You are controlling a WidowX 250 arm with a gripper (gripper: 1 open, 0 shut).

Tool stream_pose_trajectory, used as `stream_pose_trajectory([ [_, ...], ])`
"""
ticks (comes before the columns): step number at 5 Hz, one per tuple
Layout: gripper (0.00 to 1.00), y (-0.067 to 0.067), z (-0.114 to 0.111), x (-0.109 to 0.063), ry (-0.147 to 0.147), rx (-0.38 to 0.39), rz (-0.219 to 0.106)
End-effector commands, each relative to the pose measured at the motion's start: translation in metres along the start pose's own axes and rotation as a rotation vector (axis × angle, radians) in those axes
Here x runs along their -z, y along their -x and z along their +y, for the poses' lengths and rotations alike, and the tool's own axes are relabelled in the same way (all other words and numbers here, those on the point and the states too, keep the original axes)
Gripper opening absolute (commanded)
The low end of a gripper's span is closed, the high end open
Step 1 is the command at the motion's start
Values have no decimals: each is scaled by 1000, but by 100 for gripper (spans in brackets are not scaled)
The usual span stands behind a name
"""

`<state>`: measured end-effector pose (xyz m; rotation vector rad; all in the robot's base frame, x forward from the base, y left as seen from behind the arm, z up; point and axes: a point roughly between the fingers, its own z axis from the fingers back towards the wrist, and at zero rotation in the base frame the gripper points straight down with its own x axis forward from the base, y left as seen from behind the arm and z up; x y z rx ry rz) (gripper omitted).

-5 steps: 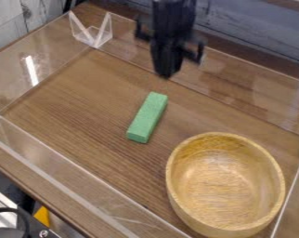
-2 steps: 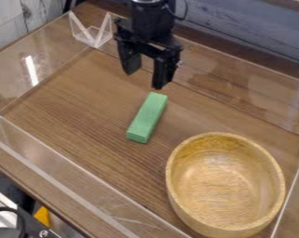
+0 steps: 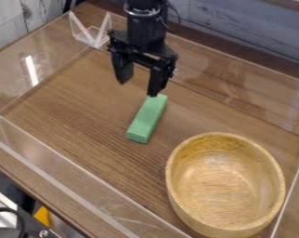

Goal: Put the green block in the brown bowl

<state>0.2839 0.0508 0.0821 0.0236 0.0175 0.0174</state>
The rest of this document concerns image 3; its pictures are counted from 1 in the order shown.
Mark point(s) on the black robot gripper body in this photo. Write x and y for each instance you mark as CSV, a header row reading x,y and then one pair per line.
x,y
144,41

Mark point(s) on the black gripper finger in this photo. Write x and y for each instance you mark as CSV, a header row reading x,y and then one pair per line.
x,y
123,65
157,79

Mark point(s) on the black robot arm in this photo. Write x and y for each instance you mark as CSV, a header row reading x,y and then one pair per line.
x,y
140,7

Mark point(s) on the green rectangular block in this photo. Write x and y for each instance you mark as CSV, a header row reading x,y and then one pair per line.
x,y
147,118

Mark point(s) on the brown wooden bowl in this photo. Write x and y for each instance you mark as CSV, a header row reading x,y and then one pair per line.
x,y
225,185

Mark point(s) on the yellow black device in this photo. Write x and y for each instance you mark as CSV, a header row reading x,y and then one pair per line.
x,y
37,224

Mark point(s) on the clear acrylic corner bracket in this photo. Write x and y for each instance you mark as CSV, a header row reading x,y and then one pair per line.
x,y
92,36

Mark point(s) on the clear acrylic enclosure wall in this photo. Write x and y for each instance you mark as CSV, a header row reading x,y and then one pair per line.
x,y
64,117

